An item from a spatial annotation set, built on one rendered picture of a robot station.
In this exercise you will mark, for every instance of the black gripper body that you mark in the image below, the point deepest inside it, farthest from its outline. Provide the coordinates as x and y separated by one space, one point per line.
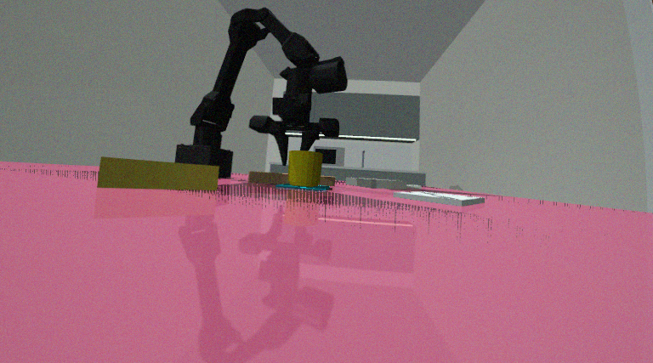
328 126

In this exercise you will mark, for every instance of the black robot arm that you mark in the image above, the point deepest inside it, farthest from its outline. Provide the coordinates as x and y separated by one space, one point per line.
326 76

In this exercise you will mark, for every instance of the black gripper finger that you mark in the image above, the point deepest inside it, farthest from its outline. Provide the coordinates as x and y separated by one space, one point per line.
308 138
282 142

